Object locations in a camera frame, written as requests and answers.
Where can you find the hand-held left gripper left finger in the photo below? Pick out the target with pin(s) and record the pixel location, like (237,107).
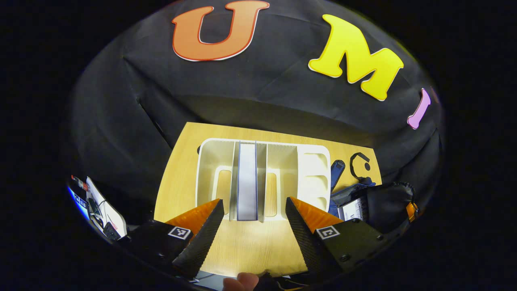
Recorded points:
(202,242)

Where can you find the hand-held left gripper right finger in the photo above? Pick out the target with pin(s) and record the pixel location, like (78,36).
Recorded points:
(305,238)

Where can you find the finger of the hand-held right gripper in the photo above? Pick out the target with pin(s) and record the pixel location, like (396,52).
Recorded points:
(412,211)

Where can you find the blue schoolbag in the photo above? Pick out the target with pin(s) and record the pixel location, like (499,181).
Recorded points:
(387,206)

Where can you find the white bookshelf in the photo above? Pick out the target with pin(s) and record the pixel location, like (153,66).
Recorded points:
(311,182)

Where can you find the book with blue edged cover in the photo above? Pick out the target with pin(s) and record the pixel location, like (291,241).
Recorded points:
(247,182)

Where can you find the white cluttered desk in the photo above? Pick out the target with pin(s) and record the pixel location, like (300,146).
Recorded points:
(109,206)

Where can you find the black backdrop cloth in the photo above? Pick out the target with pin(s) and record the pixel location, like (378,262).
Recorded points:
(262,89)

